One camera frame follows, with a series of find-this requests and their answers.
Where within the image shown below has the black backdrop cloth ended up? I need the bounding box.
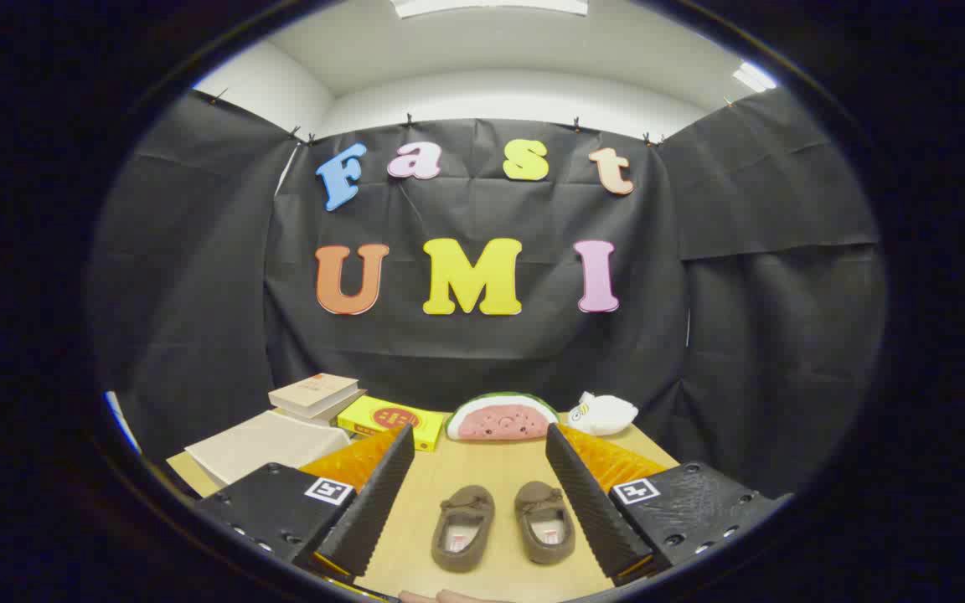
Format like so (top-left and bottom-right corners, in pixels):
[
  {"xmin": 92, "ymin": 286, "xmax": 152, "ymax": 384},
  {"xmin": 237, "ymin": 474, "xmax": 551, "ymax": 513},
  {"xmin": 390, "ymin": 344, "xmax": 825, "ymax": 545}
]
[{"xmin": 89, "ymin": 88, "xmax": 890, "ymax": 503}]

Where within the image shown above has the watermelon slice plush toy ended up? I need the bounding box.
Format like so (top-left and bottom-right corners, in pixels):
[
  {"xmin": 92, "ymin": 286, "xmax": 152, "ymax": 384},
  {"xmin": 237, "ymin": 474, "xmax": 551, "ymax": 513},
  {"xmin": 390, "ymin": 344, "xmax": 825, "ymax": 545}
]
[{"xmin": 446, "ymin": 391, "xmax": 561, "ymax": 442}]

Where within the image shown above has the beige fabric storage box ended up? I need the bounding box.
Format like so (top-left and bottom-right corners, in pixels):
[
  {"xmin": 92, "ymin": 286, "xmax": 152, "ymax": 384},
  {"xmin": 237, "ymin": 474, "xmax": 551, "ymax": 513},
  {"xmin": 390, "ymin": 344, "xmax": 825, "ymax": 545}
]
[{"xmin": 185, "ymin": 410, "xmax": 353, "ymax": 488}]

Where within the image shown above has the grey book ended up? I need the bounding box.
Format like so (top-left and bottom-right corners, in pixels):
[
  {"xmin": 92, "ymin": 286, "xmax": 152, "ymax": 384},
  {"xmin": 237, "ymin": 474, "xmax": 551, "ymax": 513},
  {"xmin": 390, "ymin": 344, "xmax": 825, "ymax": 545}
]
[{"xmin": 273, "ymin": 389, "xmax": 368, "ymax": 425}]

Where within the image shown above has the brown fluffy shoe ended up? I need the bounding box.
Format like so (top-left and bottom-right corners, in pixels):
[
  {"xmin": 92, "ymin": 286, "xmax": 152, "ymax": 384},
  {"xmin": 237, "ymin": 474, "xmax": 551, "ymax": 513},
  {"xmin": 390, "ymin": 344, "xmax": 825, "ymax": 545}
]
[
  {"xmin": 431, "ymin": 484, "xmax": 497, "ymax": 574},
  {"xmin": 514, "ymin": 480, "xmax": 576, "ymax": 565}
]

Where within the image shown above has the yellow book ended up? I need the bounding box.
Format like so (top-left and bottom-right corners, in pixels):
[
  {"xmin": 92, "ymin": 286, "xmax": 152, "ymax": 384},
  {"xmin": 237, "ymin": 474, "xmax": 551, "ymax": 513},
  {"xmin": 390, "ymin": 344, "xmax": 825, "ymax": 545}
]
[{"xmin": 337, "ymin": 394, "xmax": 447, "ymax": 453}]

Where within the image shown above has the white plush toy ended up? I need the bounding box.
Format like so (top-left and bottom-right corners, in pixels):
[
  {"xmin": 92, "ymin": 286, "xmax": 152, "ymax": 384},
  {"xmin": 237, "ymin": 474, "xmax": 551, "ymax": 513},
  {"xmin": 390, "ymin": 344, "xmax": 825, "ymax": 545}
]
[{"xmin": 566, "ymin": 391, "xmax": 639, "ymax": 436}]

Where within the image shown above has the ceiling light panel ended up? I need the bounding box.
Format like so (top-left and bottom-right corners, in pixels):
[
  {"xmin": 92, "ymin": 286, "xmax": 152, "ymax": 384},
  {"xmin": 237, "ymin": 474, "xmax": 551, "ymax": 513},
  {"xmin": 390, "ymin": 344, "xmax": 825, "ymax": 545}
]
[
  {"xmin": 390, "ymin": 0, "xmax": 589, "ymax": 19},
  {"xmin": 732, "ymin": 60, "xmax": 778, "ymax": 93}
]

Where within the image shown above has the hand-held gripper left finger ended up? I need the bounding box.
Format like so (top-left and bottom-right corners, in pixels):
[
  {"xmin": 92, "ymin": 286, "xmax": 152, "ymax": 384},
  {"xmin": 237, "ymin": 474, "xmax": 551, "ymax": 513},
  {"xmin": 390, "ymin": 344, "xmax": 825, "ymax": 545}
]
[{"xmin": 192, "ymin": 423, "xmax": 416, "ymax": 587}]

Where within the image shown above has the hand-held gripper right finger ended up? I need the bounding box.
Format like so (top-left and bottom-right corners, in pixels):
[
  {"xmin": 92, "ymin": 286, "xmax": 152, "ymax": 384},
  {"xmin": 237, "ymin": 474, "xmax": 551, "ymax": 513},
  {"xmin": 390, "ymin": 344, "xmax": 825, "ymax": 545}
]
[{"xmin": 544, "ymin": 422, "xmax": 795, "ymax": 587}]

